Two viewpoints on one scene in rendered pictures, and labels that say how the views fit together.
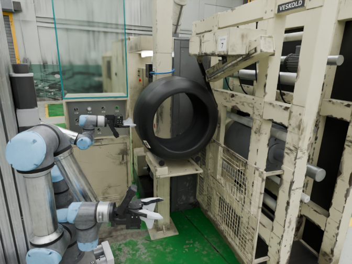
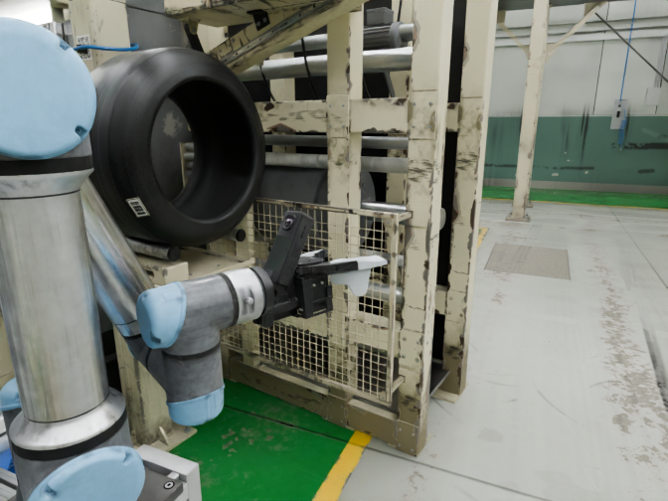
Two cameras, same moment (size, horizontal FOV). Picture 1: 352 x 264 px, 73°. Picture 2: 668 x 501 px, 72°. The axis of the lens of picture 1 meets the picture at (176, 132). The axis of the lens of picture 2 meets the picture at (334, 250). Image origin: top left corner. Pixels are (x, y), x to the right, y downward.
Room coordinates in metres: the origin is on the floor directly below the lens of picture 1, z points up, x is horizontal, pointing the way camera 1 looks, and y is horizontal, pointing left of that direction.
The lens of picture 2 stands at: (0.22, 0.53, 1.28)
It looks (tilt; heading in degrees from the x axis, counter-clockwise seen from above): 15 degrees down; 323
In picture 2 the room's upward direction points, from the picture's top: straight up
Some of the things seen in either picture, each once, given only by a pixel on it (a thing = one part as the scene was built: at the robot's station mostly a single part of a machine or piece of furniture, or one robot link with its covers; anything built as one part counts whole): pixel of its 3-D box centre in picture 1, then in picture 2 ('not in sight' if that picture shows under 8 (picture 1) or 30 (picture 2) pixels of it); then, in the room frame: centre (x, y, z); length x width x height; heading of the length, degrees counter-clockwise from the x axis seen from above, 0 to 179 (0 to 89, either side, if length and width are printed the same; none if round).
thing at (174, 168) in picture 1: (172, 164); (177, 265); (1.77, 0.02, 0.80); 0.37 x 0.36 x 0.02; 109
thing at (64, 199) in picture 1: (59, 194); not in sight; (1.34, 0.73, 0.77); 0.15 x 0.15 x 0.10
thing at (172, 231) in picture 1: (161, 226); (150, 433); (2.01, 0.12, 0.02); 0.27 x 0.27 x 0.04; 19
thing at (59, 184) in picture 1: (57, 177); not in sight; (1.34, 0.73, 0.88); 0.13 x 0.12 x 0.14; 11
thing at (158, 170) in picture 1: (155, 162); (140, 264); (1.73, 0.15, 0.83); 0.36 x 0.09 x 0.06; 19
